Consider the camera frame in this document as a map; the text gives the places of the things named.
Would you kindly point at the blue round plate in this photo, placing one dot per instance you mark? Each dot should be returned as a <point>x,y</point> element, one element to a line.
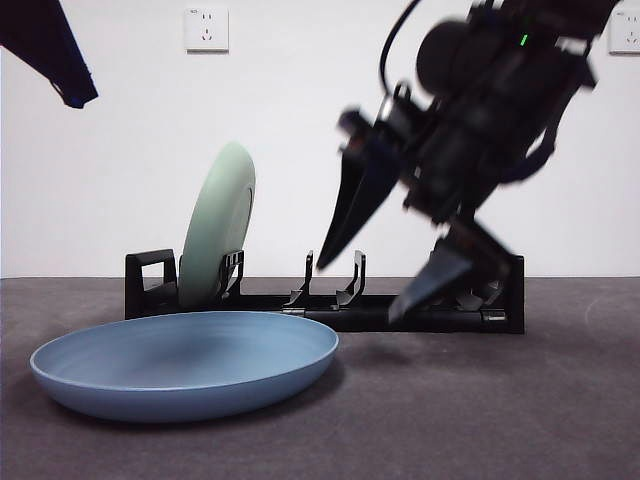
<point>185,365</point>

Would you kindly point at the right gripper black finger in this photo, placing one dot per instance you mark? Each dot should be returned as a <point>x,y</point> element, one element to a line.
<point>360,200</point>
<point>435,277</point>

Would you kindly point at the white wall socket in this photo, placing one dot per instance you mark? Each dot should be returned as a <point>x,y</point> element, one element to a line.
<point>206,30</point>
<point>627,35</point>

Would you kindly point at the pale green round plate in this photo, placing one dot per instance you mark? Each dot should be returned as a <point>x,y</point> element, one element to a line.
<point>215,225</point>

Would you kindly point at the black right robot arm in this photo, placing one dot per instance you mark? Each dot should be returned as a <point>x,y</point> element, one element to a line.
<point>475,100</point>

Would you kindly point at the black plate rack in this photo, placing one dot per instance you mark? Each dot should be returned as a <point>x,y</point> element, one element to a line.
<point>360,315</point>

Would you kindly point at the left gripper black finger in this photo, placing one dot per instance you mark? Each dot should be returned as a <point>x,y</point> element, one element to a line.
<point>45,45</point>

